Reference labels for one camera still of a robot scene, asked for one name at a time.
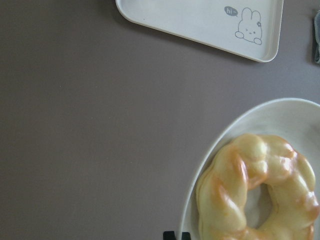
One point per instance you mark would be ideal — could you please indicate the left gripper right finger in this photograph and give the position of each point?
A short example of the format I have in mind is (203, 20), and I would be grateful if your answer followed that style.
(185, 236)

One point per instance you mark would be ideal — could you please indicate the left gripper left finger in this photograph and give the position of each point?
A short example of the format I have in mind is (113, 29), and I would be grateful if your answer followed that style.
(168, 235)

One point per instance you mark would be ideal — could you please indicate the glazed twisted donut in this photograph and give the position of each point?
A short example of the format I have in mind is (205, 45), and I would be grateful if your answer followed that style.
(245, 163)

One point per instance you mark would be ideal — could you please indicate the grey-white plate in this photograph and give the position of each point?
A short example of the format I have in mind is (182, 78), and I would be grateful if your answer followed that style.
(296, 120)

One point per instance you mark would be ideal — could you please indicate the cream rabbit tray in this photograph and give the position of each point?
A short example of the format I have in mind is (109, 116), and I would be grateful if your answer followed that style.
(247, 28)

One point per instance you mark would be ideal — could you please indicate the grey folded cloth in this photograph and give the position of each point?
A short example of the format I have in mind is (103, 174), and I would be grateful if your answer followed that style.
(316, 38)

